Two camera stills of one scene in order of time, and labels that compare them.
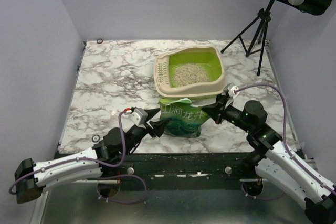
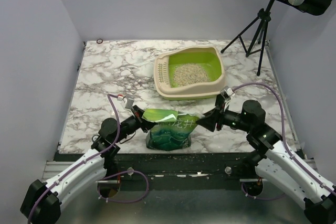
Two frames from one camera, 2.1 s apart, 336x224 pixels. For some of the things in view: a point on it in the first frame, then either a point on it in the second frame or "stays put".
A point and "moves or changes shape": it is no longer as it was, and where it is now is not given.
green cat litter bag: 186,119 moves or changes shape
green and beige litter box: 191,73 stays put
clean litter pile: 189,74 stays put
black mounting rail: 180,171 stays put
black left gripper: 158,126 -> 138,114
